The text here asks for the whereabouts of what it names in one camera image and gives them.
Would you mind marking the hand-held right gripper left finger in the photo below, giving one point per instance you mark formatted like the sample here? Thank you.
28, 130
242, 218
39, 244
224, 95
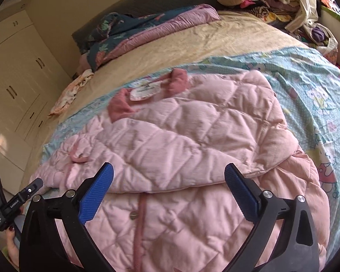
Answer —
97, 195

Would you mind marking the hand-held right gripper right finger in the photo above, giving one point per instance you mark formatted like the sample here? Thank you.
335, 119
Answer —
240, 192

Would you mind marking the person's left hand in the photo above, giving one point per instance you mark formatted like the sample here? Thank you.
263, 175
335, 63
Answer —
12, 249

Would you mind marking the peach floral cloth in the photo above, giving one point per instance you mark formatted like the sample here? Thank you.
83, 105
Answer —
73, 87

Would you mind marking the blue cartoon printed blanket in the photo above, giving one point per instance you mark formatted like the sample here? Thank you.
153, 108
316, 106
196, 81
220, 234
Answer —
308, 90

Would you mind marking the cream wardrobe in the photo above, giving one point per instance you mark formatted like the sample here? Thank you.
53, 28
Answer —
17, 70

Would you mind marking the bed with beige sheet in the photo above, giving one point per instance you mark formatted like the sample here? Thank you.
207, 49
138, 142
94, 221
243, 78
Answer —
187, 42

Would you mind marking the dark floral quilt pink lining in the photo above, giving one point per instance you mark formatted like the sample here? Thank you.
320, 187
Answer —
124, 31

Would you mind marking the purple cloth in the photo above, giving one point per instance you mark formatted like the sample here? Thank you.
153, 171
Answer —
318, 34

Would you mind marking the cream curtain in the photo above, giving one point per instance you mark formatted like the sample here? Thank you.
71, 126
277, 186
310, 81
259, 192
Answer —
306, 8

